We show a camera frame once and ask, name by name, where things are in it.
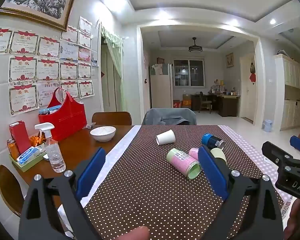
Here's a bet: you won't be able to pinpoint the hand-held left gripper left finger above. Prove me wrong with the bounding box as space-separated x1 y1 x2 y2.
19 147 107 240

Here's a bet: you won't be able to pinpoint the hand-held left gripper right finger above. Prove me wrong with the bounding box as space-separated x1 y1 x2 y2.
197 145 283 240

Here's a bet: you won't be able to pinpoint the large pink green paper cup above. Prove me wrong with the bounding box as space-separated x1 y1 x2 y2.
166 148 202 180

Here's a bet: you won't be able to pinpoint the pale green paper cup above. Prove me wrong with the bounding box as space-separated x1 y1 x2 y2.
210 147 227 165

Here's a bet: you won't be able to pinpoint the small pink paper cup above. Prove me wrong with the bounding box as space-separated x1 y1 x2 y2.
188 147 200 161

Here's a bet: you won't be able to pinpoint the white paper cup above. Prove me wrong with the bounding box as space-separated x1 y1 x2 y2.
156 129 176 146

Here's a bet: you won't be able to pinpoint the person's right hand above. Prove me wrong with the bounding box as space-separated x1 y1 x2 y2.
283 197 300 240

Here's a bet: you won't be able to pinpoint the person's left hand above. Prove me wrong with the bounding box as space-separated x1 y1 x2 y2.
119 225 151 240

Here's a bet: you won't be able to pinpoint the light blue trash bin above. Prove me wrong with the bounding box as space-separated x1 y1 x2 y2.
262 119 274 133

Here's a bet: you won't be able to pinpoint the blue metal can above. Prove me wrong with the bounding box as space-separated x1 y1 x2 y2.
201 133 225 151

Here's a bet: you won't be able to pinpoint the white ceramic bowl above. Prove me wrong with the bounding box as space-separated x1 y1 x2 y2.
90 126 116 142

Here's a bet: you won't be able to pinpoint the clear spray bottle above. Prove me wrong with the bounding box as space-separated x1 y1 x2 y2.
34 122 66 173

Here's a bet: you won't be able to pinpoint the red felt bag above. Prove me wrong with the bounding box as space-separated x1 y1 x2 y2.
38 88 87 142

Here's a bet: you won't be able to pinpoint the brown wooden chair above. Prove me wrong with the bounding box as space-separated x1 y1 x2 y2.
0 164 25 217
91 111 132 126

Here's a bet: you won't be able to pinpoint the brown dotted tablecloth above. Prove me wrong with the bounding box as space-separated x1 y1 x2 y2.
84 124 285 240

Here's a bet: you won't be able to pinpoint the green tray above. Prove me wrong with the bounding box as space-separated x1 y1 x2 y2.
9 150 47 172

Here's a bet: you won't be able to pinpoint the orange snack packet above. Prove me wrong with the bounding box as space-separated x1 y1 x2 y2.
29 134 45 147

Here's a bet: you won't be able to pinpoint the blue white packet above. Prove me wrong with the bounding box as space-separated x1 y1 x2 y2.
16 147 42 165

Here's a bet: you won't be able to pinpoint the dark wooden desk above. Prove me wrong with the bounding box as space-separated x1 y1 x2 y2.
191 93 241 117

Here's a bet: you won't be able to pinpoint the cream door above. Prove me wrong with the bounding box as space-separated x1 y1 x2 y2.
239 53 256 123

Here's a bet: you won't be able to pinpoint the dark desk chair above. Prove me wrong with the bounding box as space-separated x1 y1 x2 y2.
198 91 213 113

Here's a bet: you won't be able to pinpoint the chair with grey jacket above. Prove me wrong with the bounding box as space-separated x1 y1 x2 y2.
142 108 197 126

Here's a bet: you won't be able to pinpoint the cardboard boxes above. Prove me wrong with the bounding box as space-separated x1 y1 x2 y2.
173 94 192 108

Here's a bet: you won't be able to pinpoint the red door ornament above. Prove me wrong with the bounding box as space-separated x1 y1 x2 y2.
249 58 256 82

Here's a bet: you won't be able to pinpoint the red box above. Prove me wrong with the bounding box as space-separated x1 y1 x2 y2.
9 121 32 154

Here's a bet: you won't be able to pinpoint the orange bottle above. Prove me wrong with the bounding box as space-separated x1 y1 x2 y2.
7 138 20 160

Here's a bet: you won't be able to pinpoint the white refrigerator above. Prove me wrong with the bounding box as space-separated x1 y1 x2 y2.
150 63 174 109

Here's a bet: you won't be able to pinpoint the window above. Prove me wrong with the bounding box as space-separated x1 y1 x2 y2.
174 59 205 87

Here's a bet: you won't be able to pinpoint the green door curtain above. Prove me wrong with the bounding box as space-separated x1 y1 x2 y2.
100 22 124 112

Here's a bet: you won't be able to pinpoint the dark ceiling fan lamp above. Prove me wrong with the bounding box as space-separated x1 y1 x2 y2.
188 37 203 53

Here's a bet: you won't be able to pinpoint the framed blossom painting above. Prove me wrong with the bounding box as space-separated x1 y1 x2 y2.
0 0 77 32

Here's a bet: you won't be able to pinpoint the cream wall cabinet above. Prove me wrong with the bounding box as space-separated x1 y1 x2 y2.
274 54 300 131

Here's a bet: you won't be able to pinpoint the small framed wall picture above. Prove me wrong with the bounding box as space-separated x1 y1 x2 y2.
225 52 234 68

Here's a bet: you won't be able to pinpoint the group of wall certificates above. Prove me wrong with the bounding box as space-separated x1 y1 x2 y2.
0 16 100 117

